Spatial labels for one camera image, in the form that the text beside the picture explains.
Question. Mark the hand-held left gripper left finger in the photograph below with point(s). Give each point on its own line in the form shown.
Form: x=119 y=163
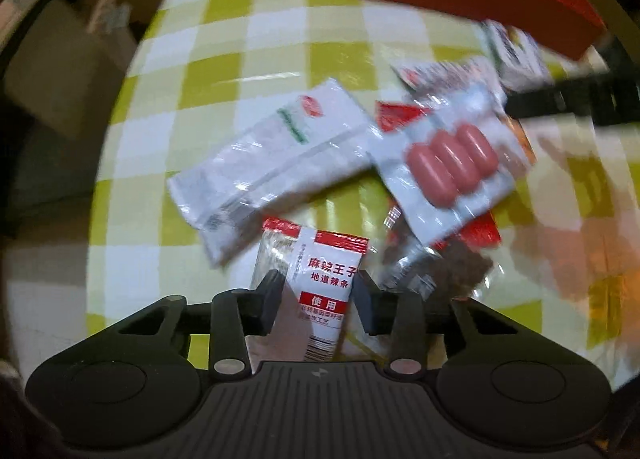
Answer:
x=270 y=301

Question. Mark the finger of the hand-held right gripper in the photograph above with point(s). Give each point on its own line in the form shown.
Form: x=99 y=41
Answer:
x=550 y=101

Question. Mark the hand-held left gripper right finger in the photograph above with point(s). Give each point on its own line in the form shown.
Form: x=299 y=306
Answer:
x=365 y=304

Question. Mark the small red white snack packet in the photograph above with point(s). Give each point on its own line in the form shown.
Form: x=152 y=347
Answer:
x=327 y=274

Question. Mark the silver speckled snack packet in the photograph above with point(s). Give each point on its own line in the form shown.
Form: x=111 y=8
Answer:
x=440 y=74

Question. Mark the clear pink sausage packet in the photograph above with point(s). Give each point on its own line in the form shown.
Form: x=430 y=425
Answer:
x=450 y=164

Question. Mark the long white packet red logo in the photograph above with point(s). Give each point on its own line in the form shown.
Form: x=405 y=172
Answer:
x=280 y=159

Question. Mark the clear red-topped snack packet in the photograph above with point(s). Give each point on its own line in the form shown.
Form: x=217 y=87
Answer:
x=272 y=254

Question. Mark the clear packet brown snack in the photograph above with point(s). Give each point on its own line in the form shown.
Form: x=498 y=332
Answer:
x=450 y=264

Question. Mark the green white checked tablecloth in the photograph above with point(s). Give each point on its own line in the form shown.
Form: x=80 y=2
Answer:
x=300 y=29

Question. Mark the large cardboard box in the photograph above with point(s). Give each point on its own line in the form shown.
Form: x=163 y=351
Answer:
x=70 y=69

